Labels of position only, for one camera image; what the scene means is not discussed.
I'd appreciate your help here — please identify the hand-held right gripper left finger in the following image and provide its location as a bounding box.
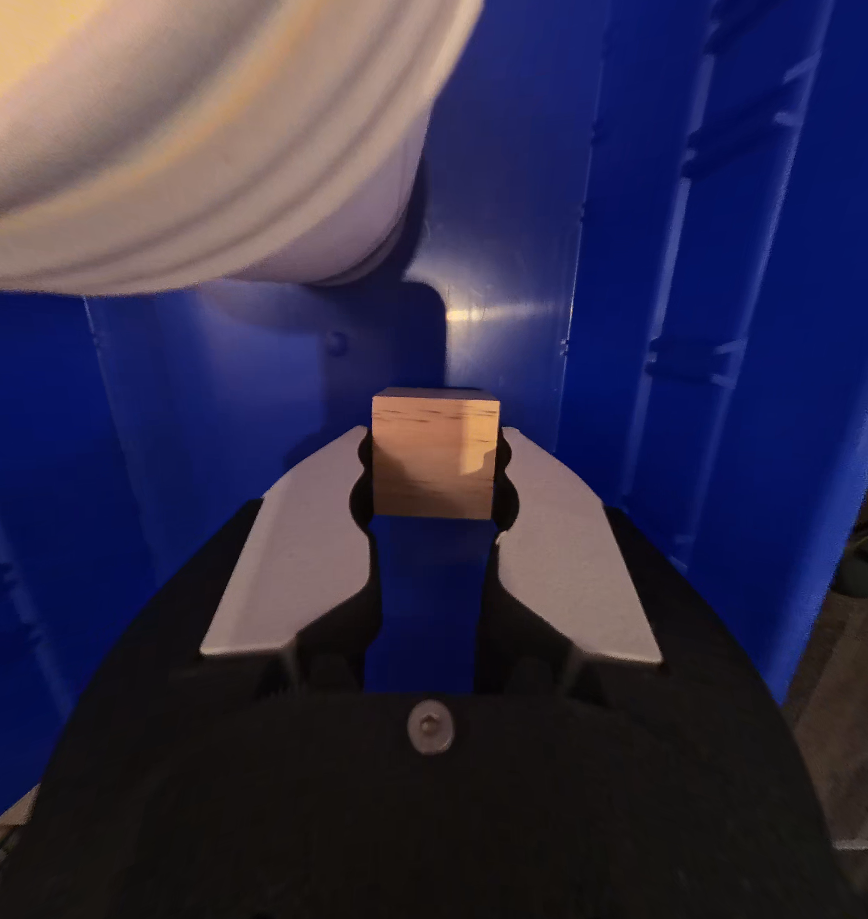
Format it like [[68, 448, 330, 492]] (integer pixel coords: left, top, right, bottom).
[[199, 425, 375, 657]]

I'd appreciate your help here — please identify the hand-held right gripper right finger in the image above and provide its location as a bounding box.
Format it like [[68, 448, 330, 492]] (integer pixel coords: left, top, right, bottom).
[[495, 426, 663, 666]]

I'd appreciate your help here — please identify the wooden cube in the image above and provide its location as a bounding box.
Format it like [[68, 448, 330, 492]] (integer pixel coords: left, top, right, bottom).
[[371, 388, 503, 520]]

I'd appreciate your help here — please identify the blue plastic bin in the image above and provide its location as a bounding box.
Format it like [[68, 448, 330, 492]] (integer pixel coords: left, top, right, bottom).
[[0, 0, 868, 798]]

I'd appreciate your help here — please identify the stack of white paper cups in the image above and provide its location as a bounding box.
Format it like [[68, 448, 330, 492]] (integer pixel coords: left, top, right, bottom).
[[0, 0, 487, 297]]

